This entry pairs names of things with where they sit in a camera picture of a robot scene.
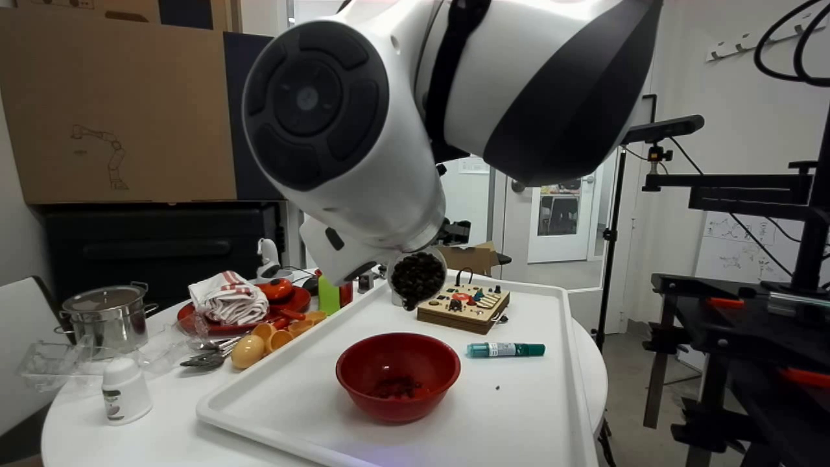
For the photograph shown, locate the wooden busy board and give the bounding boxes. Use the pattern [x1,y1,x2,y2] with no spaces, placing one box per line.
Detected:
[416,282,510,335]

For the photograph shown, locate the steel pot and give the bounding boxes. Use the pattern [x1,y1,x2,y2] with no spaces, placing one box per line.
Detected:
[61,279,154,361]

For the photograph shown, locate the large cardboard sheet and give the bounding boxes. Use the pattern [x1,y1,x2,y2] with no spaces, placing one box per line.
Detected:
[0,4,278,205]

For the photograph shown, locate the small white bottle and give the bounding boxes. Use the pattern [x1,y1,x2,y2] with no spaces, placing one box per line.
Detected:
[100,359,152,423]

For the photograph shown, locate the black cabinet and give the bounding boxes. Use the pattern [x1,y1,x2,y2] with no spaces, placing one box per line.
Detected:
[38,203,283,307]

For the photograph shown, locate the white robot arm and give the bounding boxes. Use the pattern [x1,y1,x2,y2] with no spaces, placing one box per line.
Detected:
[240,0,664,279]

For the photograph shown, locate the black camera on stand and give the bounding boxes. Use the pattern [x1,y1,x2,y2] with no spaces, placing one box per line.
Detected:
[620,115,704,146]

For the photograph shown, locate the red white cloth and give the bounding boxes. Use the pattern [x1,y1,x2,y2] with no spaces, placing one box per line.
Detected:
[185,270,270,325]

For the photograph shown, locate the metal cutlery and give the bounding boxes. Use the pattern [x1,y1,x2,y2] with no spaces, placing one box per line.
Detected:
[183,337,232,372]

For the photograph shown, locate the green marker pen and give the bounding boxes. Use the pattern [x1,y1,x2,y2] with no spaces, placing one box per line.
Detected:
[467,342,546,359]

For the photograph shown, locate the red bowl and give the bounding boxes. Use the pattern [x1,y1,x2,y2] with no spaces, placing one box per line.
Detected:
[335,331,460,426]

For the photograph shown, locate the white plastic tray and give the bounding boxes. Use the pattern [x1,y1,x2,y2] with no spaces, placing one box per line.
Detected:
[196,282,600,467]

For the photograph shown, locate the red plate with food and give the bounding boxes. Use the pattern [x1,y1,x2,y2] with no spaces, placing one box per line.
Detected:
[176,270,324,337]

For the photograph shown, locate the grey jug with contents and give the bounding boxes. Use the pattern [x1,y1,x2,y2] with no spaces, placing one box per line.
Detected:
[390,251,445,308]

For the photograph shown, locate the green bottle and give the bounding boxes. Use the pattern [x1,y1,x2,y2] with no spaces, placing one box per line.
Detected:
[316,274,340,316]

